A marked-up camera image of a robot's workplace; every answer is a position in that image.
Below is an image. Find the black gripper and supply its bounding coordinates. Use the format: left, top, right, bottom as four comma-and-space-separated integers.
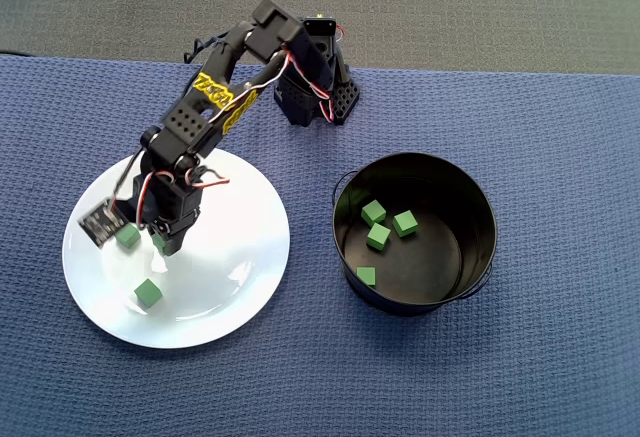
132, 170, 204, 258

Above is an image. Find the white round plate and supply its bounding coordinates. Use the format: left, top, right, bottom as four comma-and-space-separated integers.
61, 149, 292, 350

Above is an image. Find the black metal bucket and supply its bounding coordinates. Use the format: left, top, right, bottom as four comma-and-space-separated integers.
331, 151, 500, 317

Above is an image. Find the blue woven tablecloth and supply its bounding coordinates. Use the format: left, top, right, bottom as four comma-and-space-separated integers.
0, 54, 640, 437

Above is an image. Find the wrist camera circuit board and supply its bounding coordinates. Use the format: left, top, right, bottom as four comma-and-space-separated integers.
78, 176, 146, 249

